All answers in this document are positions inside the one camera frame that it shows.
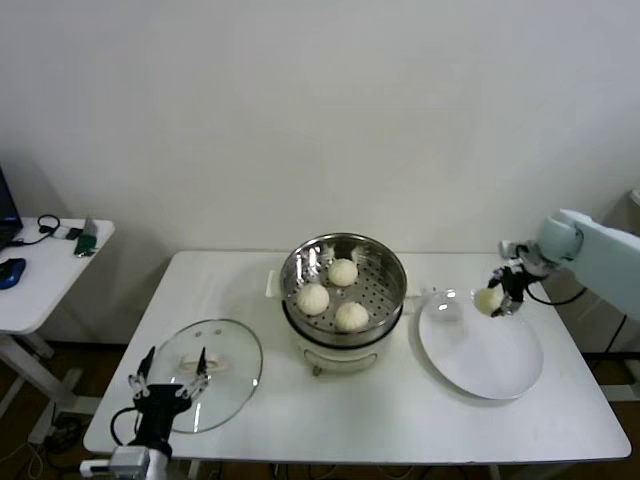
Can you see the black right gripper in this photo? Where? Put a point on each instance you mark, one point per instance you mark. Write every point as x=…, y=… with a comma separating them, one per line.
x=514, y=285

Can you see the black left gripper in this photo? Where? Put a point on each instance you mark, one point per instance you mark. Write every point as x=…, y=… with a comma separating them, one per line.
x=157, y=405

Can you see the white steamed baozi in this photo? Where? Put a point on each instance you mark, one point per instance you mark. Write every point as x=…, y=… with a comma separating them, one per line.
x=343, y=272
x=351, y=317
x=487, y=301
x=314, y=300

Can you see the round glass pot lid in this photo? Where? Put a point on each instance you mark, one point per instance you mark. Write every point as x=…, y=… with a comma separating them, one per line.
x=235, y=350

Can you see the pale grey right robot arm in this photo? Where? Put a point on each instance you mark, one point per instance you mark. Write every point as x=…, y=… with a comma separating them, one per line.
x=600, y=255

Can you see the perforated stainless steel steamer basket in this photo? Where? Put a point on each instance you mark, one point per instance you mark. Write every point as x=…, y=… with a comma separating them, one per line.
x=385, y=300

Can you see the large white round plate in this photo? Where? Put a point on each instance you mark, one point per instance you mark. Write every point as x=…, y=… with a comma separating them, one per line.
x=475, y=360

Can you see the white floor power strip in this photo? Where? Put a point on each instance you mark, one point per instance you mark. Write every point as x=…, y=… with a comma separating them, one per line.
x=65, y=429

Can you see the white side table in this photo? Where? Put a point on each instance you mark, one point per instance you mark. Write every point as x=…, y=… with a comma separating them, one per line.
x=50, y=280

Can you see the white electric cooking pot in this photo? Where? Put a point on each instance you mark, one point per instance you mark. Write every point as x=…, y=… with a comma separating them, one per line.
x=340, y=360

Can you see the small black device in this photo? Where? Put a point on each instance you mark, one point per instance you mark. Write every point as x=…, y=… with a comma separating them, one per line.
x=74, y=233

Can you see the small white box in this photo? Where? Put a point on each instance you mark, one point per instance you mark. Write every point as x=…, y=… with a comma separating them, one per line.
x=60, y=231

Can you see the blue computer mouse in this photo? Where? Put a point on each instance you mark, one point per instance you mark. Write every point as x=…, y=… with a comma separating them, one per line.
x=12, y=272

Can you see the dark laptop computer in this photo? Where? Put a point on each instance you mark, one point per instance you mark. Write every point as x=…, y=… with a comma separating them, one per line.
x=6, y=210

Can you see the right wrist camera unit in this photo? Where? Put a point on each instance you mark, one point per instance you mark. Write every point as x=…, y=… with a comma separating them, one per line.
x=510, y=249

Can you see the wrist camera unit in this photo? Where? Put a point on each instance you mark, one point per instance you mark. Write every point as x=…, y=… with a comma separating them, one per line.
x=97, y=467
x=510, y=249

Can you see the left wrist camera unit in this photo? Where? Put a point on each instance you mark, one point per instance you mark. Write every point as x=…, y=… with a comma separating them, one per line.
x=97, y=467

